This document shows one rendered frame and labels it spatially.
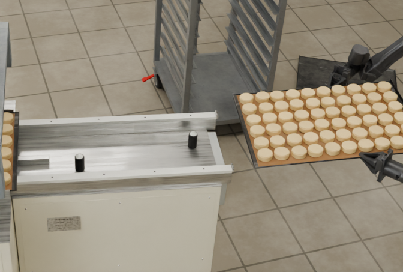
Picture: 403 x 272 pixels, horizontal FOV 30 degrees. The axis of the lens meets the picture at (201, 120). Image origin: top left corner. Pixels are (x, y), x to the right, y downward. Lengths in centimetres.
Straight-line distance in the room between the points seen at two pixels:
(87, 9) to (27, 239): 276
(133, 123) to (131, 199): 31
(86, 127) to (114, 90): 169
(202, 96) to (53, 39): 117
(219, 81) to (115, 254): 177
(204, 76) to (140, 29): 83
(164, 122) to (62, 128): 36
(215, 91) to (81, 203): 179
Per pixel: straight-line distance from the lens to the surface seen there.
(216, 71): 431
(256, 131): 255
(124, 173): 247
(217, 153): 267
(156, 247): 271
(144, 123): 270
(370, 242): 367
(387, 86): 284
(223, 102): 408
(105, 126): 270
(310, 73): 466
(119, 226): 261
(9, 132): 263
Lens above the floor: 256
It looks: 38 degrees down
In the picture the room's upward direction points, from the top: 6 degrees clockwise
